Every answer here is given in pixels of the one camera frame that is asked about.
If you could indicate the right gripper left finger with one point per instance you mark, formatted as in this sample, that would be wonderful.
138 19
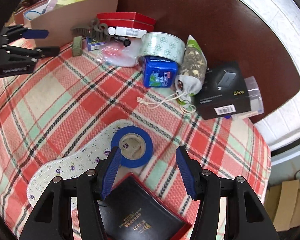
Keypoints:
51 216

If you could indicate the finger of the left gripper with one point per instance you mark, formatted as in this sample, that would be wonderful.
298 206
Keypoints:
15 32
20 54

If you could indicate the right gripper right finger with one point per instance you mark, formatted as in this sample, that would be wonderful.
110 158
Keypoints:
246 217

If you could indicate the yellow-green medicine box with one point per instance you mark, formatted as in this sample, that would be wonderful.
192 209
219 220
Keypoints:
55 4

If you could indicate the white floral insole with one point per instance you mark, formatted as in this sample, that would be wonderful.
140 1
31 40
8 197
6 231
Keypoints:
76 163

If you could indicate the large cardboard storage box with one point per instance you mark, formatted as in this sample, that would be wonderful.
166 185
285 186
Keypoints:
58 22

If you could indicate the olive green small block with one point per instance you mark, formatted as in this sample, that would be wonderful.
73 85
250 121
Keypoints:
77 46

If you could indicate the red shallow box tray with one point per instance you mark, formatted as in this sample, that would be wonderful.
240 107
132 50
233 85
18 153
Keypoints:
132 211

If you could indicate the blue tape roll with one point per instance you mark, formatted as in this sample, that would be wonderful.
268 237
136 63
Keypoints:
135 144

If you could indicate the red checkered tablecloth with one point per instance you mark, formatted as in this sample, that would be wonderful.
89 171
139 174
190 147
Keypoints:
68 100

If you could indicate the red gift box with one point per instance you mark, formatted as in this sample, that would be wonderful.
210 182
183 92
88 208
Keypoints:
128 20

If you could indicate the clear patterned tape roll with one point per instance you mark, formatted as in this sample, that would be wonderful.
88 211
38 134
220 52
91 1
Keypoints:
162 45

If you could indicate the black charger box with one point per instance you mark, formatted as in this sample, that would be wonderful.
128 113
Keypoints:
224 92

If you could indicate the green snack bag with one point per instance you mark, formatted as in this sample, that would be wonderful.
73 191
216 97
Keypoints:
194 62

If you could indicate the dark red wooden chair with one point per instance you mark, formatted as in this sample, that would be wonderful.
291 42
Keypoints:
227 30

